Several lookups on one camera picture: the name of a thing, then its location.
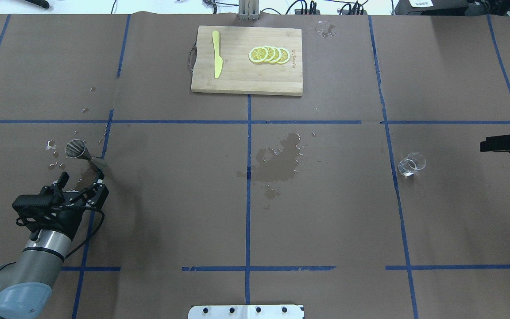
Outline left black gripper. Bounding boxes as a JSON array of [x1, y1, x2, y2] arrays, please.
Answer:
[[30, 171, 109, 242]]

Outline steel jigger measuring cup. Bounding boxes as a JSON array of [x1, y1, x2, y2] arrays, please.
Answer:
[[65, 139, 108, 171]]

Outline small glass beaker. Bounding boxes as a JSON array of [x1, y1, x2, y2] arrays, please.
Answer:
[[397, 152, 427, 176]]

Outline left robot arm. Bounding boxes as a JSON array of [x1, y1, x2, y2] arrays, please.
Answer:
[[0, 170, 109, 319]]

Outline black box with label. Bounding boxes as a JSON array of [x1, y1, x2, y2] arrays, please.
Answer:
[[394, 0, 469, 16]]

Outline yellow plastic knife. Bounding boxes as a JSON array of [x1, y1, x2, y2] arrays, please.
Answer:
[[211, 30, 223, 79]]

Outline wooden cutting board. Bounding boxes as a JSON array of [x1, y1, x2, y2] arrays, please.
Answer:
[[191, 25, 304, 96]]

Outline front lemon slice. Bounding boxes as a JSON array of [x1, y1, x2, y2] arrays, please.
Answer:
[[248, 46, 268, 63]]

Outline lemon slice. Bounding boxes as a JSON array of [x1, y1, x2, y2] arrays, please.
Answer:
[[276, 48, 291, 65], [248, 46, 268, 63], [263, 45, 277, 62], [269, 47, 282, 63]]

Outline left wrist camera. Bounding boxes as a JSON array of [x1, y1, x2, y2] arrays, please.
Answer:
[[12, 195, 63, 213]]

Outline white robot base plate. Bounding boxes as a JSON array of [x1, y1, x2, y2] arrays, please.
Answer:
[[187, 304, 305, 319]]

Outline aluminium frame post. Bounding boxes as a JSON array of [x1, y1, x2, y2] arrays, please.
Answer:
[[238, 0, 260, 21]]

